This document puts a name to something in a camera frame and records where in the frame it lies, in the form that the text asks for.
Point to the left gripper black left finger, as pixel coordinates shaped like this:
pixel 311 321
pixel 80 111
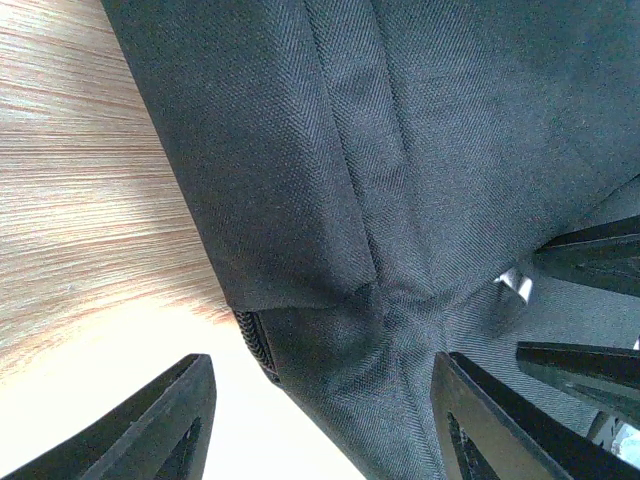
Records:
pixel 162 431

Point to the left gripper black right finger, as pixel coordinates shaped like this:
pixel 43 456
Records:
pixel 488 431

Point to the black student bag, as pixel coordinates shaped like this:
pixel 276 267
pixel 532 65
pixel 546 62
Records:
pixel 370 180

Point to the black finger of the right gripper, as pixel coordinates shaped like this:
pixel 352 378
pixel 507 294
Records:
pixel 605 257
pixel 605 377

